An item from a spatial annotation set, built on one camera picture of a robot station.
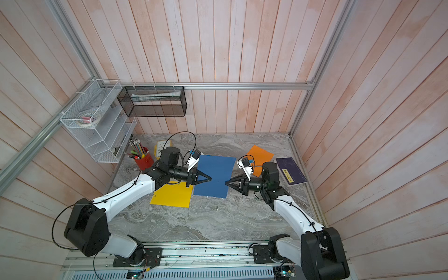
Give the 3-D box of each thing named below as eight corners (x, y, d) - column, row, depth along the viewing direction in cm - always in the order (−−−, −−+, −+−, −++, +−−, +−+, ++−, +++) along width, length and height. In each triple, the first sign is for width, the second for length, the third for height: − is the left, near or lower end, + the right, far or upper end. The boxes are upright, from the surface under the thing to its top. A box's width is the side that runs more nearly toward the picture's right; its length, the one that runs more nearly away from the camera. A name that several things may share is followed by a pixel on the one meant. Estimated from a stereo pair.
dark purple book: (289, 186, 98) (290, 184, 96) (274, 161, 109) (275, 158, 107) (305, 182, 99) (307, 180, 97) (289, 157, 111) (291, 155, 109)
